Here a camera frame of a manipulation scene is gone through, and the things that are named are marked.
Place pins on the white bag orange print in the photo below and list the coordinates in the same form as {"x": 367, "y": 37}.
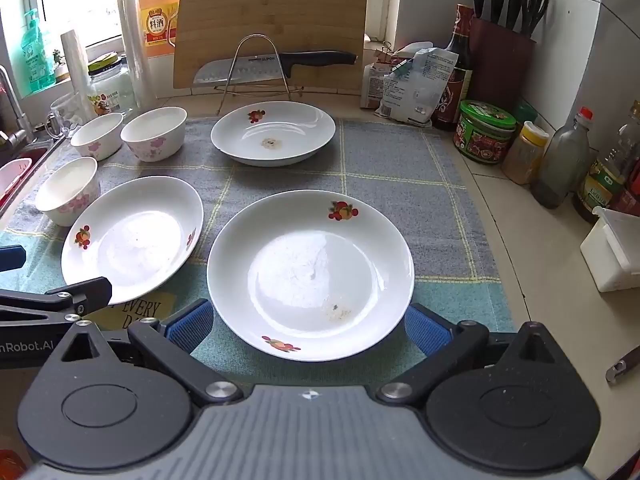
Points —
{"x": 378, "y": 85}

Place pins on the clear plastic wrap roll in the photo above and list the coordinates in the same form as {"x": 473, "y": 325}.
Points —
{"x": 75, "y": 70}

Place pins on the white plate fruit print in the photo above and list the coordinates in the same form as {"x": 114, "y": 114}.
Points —
{"x": 275, "y": 135}
{"x": 135, "y": 245}
{"x": 310, "y": 270}

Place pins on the white plastic box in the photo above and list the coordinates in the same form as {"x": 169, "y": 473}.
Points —
{"x": 607, "y": 255}

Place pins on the dark soy sauce bottle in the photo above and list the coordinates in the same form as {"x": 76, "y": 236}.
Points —
{"x": 457, "y": 75}

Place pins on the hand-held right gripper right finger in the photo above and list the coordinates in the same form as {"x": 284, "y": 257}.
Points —
{"x": 425, "y": 330}

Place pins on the bamboo cutting board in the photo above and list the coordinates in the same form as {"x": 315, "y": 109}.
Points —
{"x": 270, "y": 15}

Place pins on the dark red knife block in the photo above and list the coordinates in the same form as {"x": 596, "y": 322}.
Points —
{"x": 500, "y": 65}

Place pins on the glass bottle red cap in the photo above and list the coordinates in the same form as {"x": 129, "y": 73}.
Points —
{"x": 562, "y": 160}

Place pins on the yellow lid spice jar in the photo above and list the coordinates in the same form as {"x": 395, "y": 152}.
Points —
{"x": 522, "y": 155}

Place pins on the metal faucet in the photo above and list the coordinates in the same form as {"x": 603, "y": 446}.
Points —
{"x": 12, "y": 105}

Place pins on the grey checked dish mat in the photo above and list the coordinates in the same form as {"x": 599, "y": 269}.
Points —
{"x": 400, "y": 200}

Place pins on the glass jar yellow-green lid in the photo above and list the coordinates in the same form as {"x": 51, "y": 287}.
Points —
{"x": 112, "y": 90}

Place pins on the red label sauce bottle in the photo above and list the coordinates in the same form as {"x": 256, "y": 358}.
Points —
{"x": 632, "y": 190}

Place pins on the window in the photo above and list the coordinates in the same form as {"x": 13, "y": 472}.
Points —
{"x": 90, "y": 5}

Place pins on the red and white plastic basin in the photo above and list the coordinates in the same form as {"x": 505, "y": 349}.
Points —
{"x": 15, "y": 175}

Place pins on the stack of clear plastic cups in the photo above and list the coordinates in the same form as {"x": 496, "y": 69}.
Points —
{"x": 134, "y": 45}

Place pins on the green lid sauce jar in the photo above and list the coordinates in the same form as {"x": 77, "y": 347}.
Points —
{"x": 482, "y": 135}

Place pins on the green dish soap bottle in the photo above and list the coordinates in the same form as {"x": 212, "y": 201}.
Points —
{"x": 35, "y": 55}

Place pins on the green clip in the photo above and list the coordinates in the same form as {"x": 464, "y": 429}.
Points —
{"x": 402, "y": 62}

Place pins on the black kitchen scissors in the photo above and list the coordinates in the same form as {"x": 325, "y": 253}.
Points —
{"x": 537, "y": 15}

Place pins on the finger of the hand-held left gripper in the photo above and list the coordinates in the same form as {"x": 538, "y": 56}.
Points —
{"x": 85, "y": 295}
{"x": 12, "y": 259}

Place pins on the white bowl pink flower print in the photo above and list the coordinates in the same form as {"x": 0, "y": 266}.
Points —
{"x": 97, "y": 140}
{"x": 67, "y": 190}
{"x": 152, "y": 135}

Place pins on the small green cap jar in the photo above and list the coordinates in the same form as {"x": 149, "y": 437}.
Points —
{"x": 526, "y": 114}

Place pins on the small potted plant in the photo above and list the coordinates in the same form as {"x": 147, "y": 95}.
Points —
{"x": 61, "y": 67}

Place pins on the clear glass mug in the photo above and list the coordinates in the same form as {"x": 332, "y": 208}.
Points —
{"x": 65, "y": 110}

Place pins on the white printed seasoning bag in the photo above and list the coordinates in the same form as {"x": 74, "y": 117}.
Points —
{"x": 415, "y": 90}

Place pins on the orange cooking wine bottle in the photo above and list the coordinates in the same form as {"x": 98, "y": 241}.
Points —
{"x": 155, "y": 25}

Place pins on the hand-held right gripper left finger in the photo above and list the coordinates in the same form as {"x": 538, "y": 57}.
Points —
{"x": 187, "y": 327}

